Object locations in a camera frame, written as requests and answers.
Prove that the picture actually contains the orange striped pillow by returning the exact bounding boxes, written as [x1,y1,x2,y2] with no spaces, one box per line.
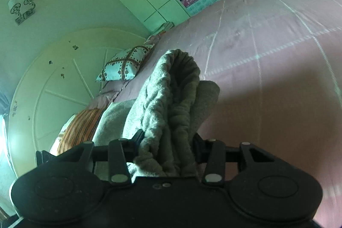
[51,108,105,155]

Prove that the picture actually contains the pink pillow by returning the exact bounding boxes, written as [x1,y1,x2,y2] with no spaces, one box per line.
[87,80,129,109]

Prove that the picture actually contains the white patterned pillow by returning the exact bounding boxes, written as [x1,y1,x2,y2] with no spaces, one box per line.
[96,44,154,82]

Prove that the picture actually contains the white round headboard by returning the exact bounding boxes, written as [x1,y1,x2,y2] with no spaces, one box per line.
[7,28,145,176]

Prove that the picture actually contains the pink quilted bedspread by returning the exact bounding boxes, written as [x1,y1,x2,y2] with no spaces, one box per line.
[113,0,341,227]

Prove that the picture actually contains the wall lamp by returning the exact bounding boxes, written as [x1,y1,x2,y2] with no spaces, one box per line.
[7,0,36,25]

